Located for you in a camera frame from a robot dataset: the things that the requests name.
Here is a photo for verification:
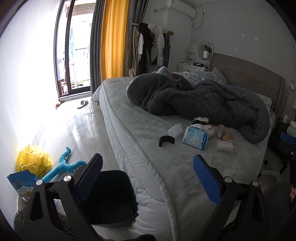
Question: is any yellow plastic bag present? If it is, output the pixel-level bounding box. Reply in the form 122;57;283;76
16;145;52;178

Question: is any yellow curtain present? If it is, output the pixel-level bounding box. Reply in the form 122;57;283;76
100;0;129;81

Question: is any dark grey fleece blanket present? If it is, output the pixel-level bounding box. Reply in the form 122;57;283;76
126;73;270;144

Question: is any blue white patterned duvet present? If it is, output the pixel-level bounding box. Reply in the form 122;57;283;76
154;66;228;87

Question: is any clear plastic wrap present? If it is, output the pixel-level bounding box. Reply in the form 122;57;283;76
168;123;183;138

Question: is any clothes rack with garments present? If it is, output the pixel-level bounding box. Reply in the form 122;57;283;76
127;23;174;77

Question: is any black curved plastic piece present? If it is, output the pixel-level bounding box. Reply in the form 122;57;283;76
159;135;176;147

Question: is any small cardboard tape core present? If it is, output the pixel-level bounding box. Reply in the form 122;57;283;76
222;134;234;142

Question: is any dark framed window door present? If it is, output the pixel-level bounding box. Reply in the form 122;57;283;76
54;1;96;101

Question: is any dark teal trash bin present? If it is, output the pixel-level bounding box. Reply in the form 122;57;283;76
78;170;138;228

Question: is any grey quilted bed mattress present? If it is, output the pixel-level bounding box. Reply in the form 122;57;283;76
92;77;267;240

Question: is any round vanity mirror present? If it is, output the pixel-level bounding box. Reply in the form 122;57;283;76
197;38;214;61

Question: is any blue white snack bag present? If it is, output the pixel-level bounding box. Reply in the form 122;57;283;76
7;170;39;200

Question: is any blue plush dinosaur toy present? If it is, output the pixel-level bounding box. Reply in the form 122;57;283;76
41;147;87;183

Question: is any white dressing table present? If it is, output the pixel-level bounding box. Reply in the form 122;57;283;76
178;47;208;72

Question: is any grey slipper by window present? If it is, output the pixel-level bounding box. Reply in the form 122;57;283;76
77;100;89;109

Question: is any white air conditioner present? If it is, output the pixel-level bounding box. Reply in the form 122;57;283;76
154;0;197;19

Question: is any blue tissue pack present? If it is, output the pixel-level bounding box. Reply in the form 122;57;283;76
182;126;208;150

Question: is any grey curtain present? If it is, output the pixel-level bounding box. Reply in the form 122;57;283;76
90;0;105;94

